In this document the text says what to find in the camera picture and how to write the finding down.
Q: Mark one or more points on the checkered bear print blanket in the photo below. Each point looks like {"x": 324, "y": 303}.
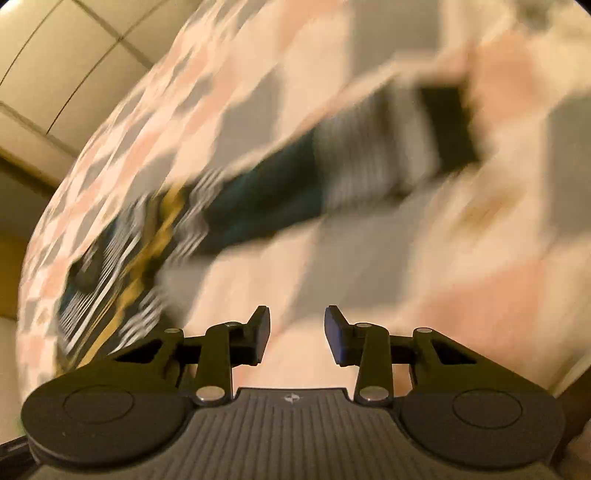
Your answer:
{"x": 415, "y": 277}

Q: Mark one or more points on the cream wardrobe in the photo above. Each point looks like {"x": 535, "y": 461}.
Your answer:
{"x": 69, "y": 55}

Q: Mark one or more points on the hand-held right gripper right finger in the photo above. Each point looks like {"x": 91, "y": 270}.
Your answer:
{"x": 333, "y": 338}

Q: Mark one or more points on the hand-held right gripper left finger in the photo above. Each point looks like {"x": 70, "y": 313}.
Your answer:
{"x": 261, "y": 333}

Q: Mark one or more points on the dark teal striped shirt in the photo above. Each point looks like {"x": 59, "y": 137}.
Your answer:
{"x": 258, "y": 203}

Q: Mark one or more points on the brown wooden panel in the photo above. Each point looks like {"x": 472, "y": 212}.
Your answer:
{"x": 18, "y": 277}

